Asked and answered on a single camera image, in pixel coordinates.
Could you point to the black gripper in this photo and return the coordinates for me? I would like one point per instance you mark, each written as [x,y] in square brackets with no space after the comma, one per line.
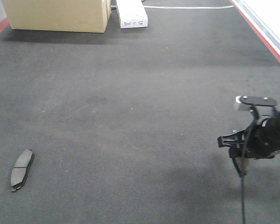
[257,141]

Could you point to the grey brake pad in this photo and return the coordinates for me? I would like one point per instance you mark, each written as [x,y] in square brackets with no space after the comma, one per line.
[21,169]

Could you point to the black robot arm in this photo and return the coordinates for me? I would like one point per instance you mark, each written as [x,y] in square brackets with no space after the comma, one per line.
[257,119]

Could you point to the white long carton box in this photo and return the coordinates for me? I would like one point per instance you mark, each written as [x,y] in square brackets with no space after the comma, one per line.
[131,14]

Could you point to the large cardboard box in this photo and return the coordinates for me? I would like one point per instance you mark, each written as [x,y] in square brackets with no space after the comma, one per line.
[90,16]

